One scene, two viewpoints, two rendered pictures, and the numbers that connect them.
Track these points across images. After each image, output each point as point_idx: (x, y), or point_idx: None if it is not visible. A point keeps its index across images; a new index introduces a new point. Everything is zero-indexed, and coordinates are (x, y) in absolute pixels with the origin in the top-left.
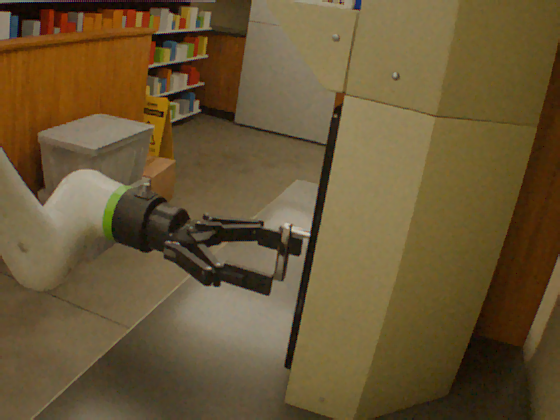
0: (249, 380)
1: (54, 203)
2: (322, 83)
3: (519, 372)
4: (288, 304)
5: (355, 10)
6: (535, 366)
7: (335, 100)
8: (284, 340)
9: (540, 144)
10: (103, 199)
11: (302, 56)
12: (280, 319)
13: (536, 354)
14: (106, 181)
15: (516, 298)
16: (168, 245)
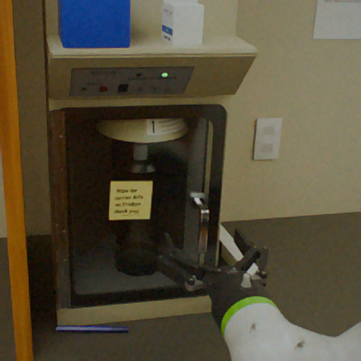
0: (211, 332)
1: (325, 342)
2: (236, 92)
3: None
4: (82, 354)
5: None
6: (40, 234)
7: (20, 159)
8: (143, 336)
9: (17, 86)
10: (280, 312)
11: (242, 80)
12: (114, 349)
13: (29, 230)
14: (264, 312)
15: (24, 207)
16: (266, 271)
